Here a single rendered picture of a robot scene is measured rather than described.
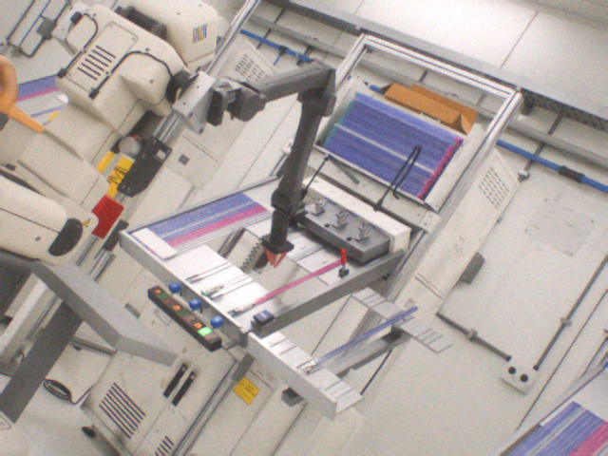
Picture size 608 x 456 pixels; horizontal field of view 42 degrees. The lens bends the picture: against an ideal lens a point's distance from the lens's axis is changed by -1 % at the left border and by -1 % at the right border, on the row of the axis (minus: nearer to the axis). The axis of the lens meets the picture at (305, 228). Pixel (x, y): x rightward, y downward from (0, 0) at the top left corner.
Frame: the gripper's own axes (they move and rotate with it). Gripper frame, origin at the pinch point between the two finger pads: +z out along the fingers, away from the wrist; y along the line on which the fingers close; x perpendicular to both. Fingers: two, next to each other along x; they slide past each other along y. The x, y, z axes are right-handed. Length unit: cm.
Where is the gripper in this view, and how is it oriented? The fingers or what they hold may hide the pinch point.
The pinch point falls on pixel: (275, 264)
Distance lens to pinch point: 262.7
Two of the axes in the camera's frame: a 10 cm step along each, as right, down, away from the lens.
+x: -7.3, 2.6, -6.3
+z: -1.3, 8.5, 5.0
